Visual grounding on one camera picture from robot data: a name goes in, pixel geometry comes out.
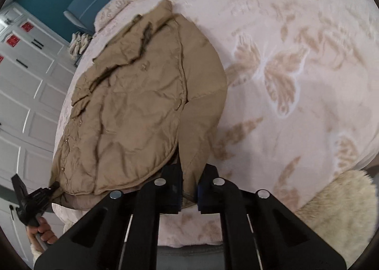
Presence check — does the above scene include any tan quilted down coat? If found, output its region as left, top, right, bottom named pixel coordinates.
left=50, top=0, right=227, bottom=210

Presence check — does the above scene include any white panelled wardrobe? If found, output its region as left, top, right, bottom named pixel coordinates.
left=1, top=3, right=76, bottom=264

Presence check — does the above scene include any folded cream clothes pile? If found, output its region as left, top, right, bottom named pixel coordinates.
left=68, top=32, right=92, bottom=60

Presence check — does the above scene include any person's left hand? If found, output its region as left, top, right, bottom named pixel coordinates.
left=26, top=217, right=58, bottom=253

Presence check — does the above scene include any cream fluffy sleeve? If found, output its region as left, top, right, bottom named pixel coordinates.
left=295, top=170, right=378, bottom=267

